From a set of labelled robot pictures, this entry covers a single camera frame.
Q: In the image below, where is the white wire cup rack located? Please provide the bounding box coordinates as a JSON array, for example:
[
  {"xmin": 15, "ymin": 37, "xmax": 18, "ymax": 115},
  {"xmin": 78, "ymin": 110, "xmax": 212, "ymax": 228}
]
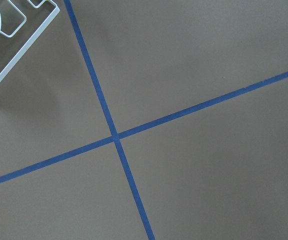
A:
[{"xmin": 0, "ymin": 0, "xmax": 60, "ymax": 83}]

